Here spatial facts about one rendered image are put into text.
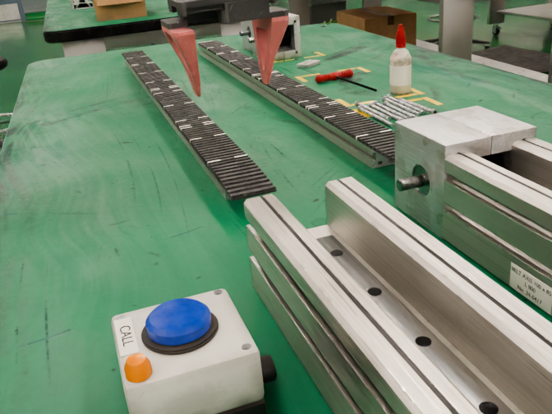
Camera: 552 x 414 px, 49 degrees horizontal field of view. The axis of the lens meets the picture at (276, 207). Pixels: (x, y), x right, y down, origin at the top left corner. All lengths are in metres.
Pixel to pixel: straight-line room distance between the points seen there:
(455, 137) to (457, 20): 2.50
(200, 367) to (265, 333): 0.13
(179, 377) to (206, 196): 0.40
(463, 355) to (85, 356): 0.28
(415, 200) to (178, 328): 0.33
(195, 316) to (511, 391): 0.18
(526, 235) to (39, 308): 0.41
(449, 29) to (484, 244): 2.55
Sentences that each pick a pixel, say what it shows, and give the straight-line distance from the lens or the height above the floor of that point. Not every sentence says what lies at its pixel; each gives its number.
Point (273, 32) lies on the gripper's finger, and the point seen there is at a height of 0.97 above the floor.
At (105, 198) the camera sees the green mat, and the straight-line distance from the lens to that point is 0.78.
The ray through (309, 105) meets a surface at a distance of 0.95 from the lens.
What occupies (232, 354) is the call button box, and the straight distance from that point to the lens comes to 0.37.
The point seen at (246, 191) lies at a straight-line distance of 0.65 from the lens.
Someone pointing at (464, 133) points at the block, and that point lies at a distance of 0.60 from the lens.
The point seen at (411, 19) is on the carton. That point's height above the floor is 0.42.
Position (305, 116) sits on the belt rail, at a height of 0.79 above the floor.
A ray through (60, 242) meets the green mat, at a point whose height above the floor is 0.78.
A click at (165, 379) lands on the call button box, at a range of 0.36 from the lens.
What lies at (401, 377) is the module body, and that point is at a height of 0.86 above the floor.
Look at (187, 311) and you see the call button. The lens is 0.39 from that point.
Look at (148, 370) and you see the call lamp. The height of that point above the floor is 0.84.
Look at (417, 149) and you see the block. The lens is 0.61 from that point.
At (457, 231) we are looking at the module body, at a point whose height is 0.80.
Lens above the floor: 1.06
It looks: 24 degrees down
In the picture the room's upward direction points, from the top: 5 degrees counter-clockwise
